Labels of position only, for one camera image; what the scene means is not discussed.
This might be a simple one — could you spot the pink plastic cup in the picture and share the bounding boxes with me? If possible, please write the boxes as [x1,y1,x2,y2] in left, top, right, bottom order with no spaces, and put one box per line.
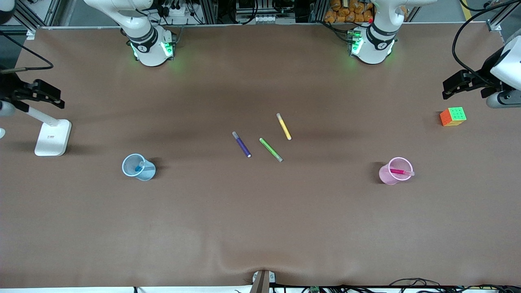
[379,157,414,186]

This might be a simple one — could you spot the white power strip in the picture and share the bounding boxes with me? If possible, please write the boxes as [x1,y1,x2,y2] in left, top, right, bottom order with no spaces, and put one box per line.
[158,1,192,17]

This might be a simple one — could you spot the yellow marker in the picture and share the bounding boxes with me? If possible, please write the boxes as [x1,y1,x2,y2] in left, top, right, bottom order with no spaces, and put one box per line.
[276,113,292,141]

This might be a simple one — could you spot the colourful puzzle cube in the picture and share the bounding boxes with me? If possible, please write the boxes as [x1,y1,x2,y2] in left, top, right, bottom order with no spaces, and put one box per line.
[440,107,467,127]

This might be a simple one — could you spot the brown metal bracket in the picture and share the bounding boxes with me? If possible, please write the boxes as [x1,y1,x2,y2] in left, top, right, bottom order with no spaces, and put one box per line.
[252,270,276,293]

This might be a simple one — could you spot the black floor cables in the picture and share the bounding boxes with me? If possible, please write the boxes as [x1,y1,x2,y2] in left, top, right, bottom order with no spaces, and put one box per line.
[389,278,521,293]

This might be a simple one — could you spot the purple marker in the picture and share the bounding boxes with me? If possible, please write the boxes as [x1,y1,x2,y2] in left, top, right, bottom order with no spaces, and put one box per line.
[232,131,252,158]

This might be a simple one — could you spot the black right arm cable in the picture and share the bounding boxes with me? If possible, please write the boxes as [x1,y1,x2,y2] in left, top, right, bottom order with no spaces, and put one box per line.
[0,31,54,74]

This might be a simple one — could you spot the white lamp stand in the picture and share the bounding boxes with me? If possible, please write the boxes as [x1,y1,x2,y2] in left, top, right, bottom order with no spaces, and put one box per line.
[0,107,72,157]

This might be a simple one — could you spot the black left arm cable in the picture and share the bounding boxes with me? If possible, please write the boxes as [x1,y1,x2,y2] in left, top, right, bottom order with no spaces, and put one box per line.
[452,0,521,82]

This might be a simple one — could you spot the aluminium frame post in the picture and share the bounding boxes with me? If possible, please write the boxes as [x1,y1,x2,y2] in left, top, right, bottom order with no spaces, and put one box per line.
[313,0,328,23]
[202,0,218,25]

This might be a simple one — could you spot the orange packed bags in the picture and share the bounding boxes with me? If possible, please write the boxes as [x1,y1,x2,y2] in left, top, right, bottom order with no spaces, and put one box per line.
[324,0,375,24]

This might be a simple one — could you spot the light blue plastic cup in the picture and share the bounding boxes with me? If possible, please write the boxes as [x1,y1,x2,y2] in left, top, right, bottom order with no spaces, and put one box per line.
[122,153,156,181]

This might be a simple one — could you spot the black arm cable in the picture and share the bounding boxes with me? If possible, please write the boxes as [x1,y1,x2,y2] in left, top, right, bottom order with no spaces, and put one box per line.
[452,0,521,82]
[0,31,54,74]

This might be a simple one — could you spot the green marker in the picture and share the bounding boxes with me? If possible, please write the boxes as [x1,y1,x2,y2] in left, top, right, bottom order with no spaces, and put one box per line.
[259,138,283,162]

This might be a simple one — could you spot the grey equipment box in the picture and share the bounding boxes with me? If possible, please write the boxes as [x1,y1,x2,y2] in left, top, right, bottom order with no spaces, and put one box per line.
[235,0,281,24]

